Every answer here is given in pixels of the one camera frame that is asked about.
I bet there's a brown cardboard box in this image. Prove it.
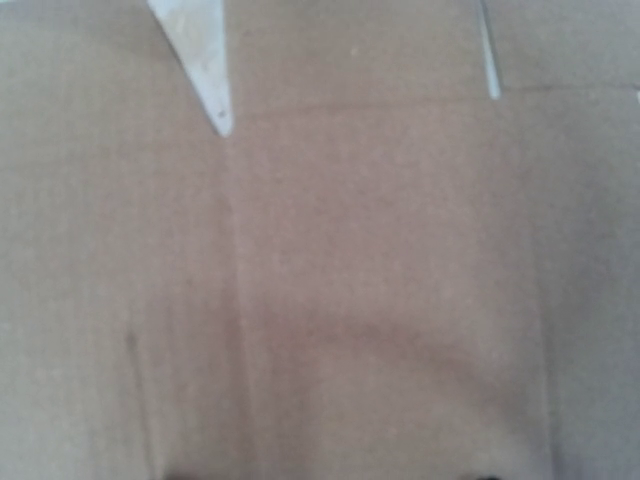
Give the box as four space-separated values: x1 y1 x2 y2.
1 1 639 479

